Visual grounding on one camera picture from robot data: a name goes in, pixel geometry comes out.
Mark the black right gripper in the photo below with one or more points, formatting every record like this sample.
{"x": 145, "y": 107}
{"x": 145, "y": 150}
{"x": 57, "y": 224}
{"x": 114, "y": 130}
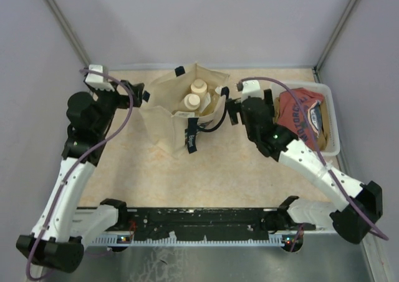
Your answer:
{"x": 234, "y": 107}

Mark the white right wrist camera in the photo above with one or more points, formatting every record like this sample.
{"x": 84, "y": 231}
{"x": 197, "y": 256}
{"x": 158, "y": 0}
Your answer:
{"x": 249, "y": 89}

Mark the orange printed t-shirt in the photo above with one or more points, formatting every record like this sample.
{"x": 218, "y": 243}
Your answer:
{"x": 300, "y": 116}

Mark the cream canvas tote bag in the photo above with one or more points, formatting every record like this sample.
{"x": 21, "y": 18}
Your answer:
{"x": 170, "y": 127}

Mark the white plastic basket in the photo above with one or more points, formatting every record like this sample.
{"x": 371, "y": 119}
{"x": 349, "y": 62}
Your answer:
{"x": 320, "y": 118}

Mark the clear bottle amber liquid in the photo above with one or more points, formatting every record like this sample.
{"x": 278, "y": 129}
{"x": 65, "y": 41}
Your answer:
{"x": 210, "y": 100}

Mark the aluminium frame rail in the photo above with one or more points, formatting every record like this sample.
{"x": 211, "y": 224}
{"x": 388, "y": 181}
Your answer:
{"x": 69, "y": 32}

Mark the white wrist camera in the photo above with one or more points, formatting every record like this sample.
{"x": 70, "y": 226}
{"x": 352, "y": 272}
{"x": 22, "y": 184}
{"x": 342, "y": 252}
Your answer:
{"x": 249, "y": 89}
{"x": 98, "y": 82}

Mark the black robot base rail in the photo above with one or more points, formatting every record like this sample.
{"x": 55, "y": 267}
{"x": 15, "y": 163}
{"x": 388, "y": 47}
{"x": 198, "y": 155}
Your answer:
{"x": 212, "y": 224}

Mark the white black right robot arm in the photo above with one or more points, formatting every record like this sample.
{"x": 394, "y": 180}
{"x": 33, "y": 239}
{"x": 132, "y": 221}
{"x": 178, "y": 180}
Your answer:
{"x": 356, "y": 206}

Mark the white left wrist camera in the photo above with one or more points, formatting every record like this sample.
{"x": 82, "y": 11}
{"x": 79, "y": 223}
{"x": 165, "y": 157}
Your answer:
{"x": 98, "y": 82}

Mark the cream lotion bottle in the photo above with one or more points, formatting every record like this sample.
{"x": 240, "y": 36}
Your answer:
{"x": 200, "y": 88}

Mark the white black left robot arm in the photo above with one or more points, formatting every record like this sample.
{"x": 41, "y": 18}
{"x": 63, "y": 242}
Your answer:
{"x": 56, "y": 242}

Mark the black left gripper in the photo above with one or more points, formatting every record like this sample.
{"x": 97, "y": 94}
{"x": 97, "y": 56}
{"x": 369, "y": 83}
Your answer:
{"x": 122, "y": 100}

